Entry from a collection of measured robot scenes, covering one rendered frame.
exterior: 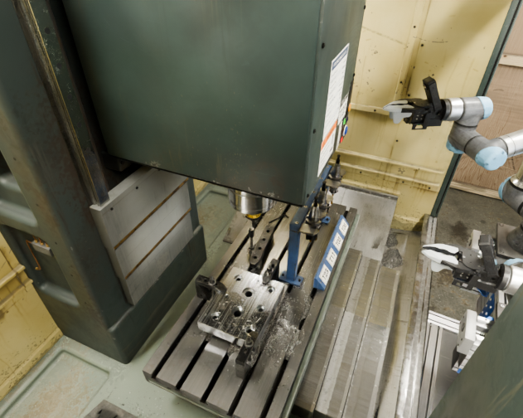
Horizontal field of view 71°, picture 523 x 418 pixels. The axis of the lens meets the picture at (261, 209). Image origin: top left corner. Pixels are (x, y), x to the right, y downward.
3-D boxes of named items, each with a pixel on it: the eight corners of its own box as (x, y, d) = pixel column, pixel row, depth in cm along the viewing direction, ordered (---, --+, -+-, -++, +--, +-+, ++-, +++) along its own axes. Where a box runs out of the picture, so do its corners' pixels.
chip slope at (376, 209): (388, 230, 226) (398, 196, 210) (365, 319, 177) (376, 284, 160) (257, 195, 254) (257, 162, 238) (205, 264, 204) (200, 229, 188)
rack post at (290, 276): (303, 278, 160) (309, 228, 142) (299, 287, 157) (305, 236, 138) (283, 271, 164) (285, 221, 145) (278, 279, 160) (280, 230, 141)
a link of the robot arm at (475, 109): (488, 125, 123) (498, 101, 118) (457, 127, 123) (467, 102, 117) (475, 115, 130) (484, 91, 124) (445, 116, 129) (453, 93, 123)
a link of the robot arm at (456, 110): (466, 103, 117) (452, 93, 124) (452, 103, 117) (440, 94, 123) (457, 124, 122) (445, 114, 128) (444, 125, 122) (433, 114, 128)
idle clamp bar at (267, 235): (274, 236, 181) (274, 227, 177) (257, 274, 162) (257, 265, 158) (265, 234, 182) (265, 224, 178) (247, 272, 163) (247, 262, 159)
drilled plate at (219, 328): (283, 291, 150) (284, 284, 147) (254, 352, 129) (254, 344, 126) (234, 274, 157) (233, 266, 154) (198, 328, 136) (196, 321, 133)
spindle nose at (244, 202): (234, 182, 126) (233, 153, 118) (281, 187, 124) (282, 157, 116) (222, 212, 114) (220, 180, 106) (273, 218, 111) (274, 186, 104)
